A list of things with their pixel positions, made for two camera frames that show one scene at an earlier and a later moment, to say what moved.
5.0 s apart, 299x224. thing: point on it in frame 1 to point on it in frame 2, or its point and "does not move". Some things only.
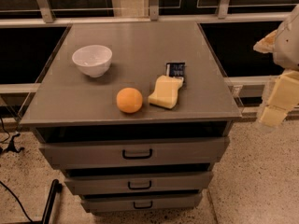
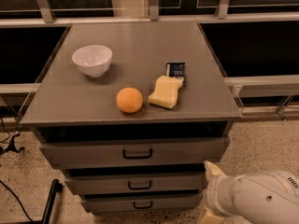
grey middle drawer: x=90 y=185 does not move
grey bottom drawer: x=145 y=203 does not move
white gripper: x=288 y=47 to x=214 y=190
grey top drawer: x=98 y=152 does not move
